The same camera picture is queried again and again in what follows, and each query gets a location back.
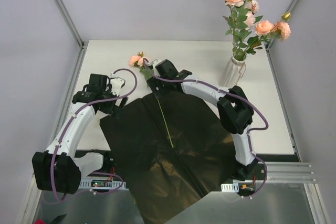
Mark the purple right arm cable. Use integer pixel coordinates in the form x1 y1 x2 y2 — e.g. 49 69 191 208
142 57 269 190

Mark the white cable duct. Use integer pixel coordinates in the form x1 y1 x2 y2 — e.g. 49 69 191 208
220 183 255 193
78 177 127 190

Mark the black wrapping paper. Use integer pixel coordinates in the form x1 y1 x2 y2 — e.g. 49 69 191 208
100 92 236 223

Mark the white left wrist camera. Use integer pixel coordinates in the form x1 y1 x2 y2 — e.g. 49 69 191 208
110 73 125 96

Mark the left aluminium frame post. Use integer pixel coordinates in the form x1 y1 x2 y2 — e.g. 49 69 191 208
53 0 86 49

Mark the pink rose bouquet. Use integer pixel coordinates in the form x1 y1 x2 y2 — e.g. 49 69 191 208
130 51 174 148

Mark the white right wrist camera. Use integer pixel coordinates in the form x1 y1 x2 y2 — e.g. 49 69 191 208
143 58 163 69

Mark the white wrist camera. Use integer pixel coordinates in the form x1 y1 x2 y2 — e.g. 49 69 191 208
110 73 125 96
143 58 163 69

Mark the white ribbed ceramic vase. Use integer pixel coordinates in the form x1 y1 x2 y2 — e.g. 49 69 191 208
219 56 246 88

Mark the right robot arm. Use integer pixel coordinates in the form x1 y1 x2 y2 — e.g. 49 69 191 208
143 59 257 179

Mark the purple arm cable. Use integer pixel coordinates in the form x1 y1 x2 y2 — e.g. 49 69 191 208
50 68 139 201
142 57 269 190

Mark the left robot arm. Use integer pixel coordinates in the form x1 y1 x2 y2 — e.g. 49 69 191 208
32 73 128 194

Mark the pale pink rose stem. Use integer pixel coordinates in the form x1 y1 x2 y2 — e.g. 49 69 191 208
236 0 259 42

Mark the left white cable duct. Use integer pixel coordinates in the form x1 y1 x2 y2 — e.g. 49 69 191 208
78 177 127 190

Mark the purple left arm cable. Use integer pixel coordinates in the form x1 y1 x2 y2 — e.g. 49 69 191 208
50 68 139 201

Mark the aluminium rail right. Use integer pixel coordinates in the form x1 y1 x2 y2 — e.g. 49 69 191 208
257 162 317 184

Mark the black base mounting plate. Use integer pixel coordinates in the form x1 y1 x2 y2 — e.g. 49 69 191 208
75 150 267 194

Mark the right white cable duct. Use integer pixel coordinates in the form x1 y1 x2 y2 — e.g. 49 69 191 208
220 183 255 193

